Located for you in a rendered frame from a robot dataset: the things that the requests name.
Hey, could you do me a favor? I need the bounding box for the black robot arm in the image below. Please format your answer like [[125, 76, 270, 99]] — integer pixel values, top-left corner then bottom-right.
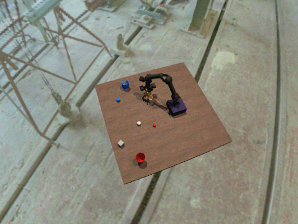
[[139, 73, 181, 106]]

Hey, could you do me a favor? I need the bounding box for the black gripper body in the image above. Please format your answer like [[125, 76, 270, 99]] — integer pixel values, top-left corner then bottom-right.
[[140, 83, 156, 91]]

